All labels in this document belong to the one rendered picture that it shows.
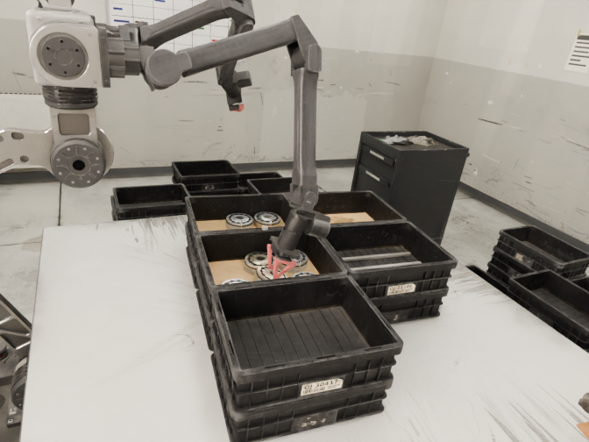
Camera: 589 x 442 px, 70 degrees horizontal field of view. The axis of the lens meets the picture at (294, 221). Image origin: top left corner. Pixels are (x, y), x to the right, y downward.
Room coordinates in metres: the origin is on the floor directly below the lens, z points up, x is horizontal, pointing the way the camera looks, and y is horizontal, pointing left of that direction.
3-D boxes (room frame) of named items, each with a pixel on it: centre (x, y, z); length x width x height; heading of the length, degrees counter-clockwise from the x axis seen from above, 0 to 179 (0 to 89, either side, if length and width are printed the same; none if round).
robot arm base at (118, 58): (0.99, 0.43, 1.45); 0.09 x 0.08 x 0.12; 28
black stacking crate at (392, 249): (1.25, -0.30, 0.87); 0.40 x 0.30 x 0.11; 112
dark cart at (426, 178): (2.93, -0.76, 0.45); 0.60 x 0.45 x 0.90; 118
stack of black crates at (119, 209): (2.15, 0.80, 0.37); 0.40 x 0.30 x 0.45; 118
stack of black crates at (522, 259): (2.15, -1.41, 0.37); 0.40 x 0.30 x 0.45; 28
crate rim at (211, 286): (1.10, 0.06, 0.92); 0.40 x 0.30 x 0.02; 112
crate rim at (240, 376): (0.82, -0.05, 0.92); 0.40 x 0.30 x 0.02; 112
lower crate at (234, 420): (0.82, -0.05, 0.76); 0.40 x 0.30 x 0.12; 112
